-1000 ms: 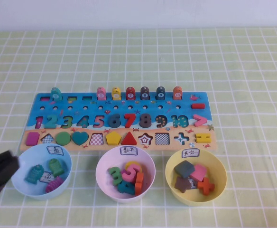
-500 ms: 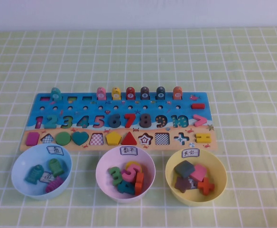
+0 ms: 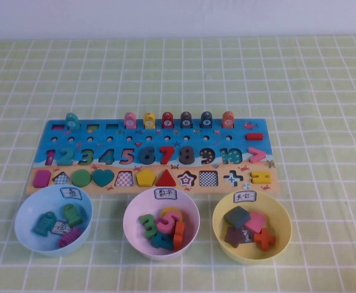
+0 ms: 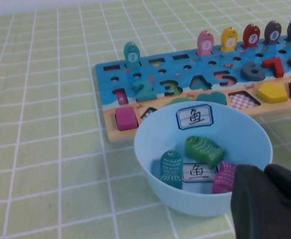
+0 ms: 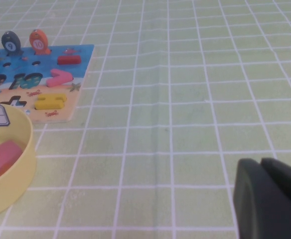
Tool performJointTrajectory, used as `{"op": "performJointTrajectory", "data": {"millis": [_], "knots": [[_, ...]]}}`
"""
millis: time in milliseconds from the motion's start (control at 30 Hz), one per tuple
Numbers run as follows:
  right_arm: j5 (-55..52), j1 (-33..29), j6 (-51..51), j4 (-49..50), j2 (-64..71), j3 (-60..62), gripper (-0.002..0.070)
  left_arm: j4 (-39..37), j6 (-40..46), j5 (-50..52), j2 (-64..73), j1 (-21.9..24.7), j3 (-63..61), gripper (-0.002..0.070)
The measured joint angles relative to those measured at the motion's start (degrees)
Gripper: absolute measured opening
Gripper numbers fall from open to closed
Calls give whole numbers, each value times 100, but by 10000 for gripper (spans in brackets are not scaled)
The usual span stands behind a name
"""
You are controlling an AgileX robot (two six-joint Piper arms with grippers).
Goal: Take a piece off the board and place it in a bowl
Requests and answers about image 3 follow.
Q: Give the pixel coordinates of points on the brown star block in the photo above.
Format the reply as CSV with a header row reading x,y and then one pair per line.
x,y
234,238

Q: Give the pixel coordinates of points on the green number three piece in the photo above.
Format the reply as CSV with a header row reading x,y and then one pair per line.
x,y
147,226

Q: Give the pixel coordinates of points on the teal number two piece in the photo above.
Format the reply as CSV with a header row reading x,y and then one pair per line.
x,y
66,160

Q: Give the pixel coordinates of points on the pink fish number five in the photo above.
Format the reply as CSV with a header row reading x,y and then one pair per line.
x,y
130,119

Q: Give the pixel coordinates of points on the green checked tablecloth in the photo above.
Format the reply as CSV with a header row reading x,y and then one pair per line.
x,y
318,91

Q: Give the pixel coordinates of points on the green circle piece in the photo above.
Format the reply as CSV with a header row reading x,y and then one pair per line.
x,y
81,178

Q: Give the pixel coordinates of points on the white label on blue bowl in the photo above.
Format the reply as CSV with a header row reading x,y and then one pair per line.
x,y
71,193

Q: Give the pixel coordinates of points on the red minus sign piece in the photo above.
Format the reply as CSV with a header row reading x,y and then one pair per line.
x,y
254,136

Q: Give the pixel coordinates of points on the dark grey fish number nine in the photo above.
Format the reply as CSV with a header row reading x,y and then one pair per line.
x,y
207,119

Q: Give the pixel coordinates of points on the pink greater-than sign piece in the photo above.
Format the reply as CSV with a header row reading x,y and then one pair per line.
x,y
261,155

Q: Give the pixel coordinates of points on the magenta number one piece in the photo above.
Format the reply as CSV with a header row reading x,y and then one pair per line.
x,y
51,157

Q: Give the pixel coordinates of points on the red fish number seven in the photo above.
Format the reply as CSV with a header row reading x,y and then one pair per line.
x,y
167,119

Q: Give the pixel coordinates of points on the orange plus sign piece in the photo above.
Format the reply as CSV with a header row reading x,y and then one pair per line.
x,y
264,239

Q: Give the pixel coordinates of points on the teal heart piece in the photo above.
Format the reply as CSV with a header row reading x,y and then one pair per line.
x,y
103,177

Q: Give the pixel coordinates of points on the red triangle piece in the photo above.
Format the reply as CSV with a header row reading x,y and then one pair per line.
x,y
166,180

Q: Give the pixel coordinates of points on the white card in blue bowl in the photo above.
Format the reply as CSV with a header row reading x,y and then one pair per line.
x,y
62,228

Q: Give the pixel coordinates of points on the yellow pentagon piece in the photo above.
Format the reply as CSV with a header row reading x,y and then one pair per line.
x,y
146,178

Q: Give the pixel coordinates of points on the yellow fish number six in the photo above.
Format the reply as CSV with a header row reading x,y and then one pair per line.
x,y
149,119

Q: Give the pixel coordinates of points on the white card in yellow bowl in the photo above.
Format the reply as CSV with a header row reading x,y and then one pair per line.
x,y
249,236

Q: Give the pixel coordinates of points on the light blue plastic bowl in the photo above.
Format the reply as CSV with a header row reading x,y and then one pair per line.
x,y
28,238

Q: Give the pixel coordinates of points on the white label on pink bowl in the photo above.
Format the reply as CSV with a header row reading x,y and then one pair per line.
x,y
165,194

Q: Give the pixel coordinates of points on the grey square piece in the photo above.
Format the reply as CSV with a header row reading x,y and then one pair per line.
x,y
236,216

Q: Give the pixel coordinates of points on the teal striped fish piece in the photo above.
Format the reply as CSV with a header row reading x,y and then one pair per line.
x,y
44,223

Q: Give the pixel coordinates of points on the brown fish number eight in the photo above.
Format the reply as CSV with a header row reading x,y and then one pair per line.
x,y
186,119

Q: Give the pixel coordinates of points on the colourful wooden puzzle board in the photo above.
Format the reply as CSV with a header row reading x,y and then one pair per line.
x,y
156,144

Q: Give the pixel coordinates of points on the magenta rectangle piece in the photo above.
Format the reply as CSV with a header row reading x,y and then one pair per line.
x,y
42,179

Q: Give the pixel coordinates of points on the orange fish number ten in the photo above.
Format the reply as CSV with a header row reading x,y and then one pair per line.
x,y
228,119

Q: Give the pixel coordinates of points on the green striped fish piece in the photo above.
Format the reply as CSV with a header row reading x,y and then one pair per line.
x,y
73,214

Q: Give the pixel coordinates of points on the magenta striped fish piece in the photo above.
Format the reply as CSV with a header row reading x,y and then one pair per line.
x,y
69,238

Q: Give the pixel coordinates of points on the red number seven piece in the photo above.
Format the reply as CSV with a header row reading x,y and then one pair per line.
x,y
166,152

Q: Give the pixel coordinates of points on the yellow number piece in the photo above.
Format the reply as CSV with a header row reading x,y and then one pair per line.
x,y
178,214

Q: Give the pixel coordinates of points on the yellow equals sign piece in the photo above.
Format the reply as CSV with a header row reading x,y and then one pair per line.
x,y
255,177

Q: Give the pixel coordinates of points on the dark grey number six piece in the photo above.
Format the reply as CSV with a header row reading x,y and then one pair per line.
x,y
147,158

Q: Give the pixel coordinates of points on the dark number eight piece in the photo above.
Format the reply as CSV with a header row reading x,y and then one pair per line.
x,y
186,155

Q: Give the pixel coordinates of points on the orange number piece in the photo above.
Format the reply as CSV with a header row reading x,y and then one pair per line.
x,y
179,235

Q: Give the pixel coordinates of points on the pink number five piece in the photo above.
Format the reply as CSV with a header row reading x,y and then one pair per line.
x,y
167,225

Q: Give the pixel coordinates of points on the pink trapezoid piece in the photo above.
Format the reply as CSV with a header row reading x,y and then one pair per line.
x,y
257,222

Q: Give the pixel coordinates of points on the white label on yellow bowl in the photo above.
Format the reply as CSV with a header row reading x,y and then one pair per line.
x,y
245,196

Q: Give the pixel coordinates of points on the teal number four piece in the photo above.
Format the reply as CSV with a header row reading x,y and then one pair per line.
x,y
162,241

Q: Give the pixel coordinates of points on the pink plastic bowl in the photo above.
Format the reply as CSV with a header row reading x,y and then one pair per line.
x,y
135,241

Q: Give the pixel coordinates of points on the yellow plastic bowl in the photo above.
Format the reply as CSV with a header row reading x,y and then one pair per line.
x,y
223,244

